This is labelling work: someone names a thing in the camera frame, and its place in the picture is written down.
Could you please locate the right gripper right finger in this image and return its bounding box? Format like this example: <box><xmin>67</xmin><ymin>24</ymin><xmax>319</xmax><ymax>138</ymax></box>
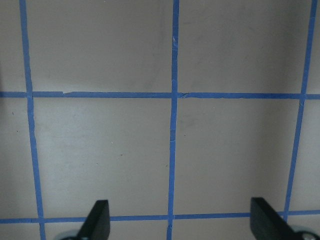
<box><xmin>250</xmin><ymin>197</ymin><xmax>320</xmax><ymax>240</ymax></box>

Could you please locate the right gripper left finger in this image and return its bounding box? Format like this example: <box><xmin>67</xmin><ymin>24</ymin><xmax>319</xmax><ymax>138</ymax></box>
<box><xmin>59</xmin><ymin>199</ymin><xmax>111</xmax><ymax>240</ymax></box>

